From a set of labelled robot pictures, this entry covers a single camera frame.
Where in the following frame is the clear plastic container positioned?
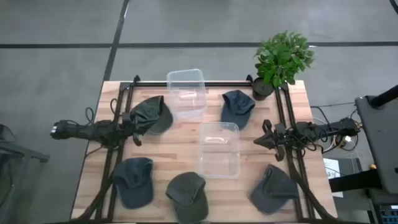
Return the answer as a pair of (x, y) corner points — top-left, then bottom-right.
(166, 68), (208, 121)
(198, 121), (241, 180)

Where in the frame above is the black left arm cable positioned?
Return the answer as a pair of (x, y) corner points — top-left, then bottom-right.
(84, 98), (121, 127)

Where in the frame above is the black flat bar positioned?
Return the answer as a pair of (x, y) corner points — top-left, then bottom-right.
(328, 169), (383, 193)

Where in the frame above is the green plant in black pot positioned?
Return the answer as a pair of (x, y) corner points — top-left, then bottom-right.
(251, 30), (315, 101)

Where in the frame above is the black aluminium table frame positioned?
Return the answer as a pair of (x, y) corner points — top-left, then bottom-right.
(74, 74), (340, 224)

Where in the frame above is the grey metal table frame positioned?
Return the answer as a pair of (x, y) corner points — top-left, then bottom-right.
(0, 124), (50, 224)

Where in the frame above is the black round pole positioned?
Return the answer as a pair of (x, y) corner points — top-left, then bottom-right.
(369, 84), (398, 108)

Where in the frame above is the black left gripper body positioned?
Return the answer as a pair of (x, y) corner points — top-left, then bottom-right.
(120, 111), (143, 147)

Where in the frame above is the white power adapter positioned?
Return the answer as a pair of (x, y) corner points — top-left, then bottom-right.
(337, 136), (354, 149)

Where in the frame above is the dark grey desk top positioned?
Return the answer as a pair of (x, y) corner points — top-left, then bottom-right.
(355, 95), (398, 195)

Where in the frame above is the dark green baseball cap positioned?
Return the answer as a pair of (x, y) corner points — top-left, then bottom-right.
(165, 171), (209, 224)
(129, 95), (174, 136)

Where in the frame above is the white printed paper sheet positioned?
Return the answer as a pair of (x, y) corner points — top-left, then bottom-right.
(323, 157), (345, 198)

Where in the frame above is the black keyboard with lit keys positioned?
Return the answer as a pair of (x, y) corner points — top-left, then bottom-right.
(379, 205), (398, 224)

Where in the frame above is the navy blue baseball cap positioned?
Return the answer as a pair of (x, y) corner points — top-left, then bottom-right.
(113, 157), (155, 210)
(220, 90), (256, 130)

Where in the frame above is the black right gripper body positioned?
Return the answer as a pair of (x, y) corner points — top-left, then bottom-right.
(262, 119), (289, 162)

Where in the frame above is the slate grey baseball cap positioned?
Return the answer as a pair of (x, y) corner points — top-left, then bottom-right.
(249, 164), (299, 215)

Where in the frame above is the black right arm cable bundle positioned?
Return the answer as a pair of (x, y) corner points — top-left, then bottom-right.
(290, 105), (358, 154)

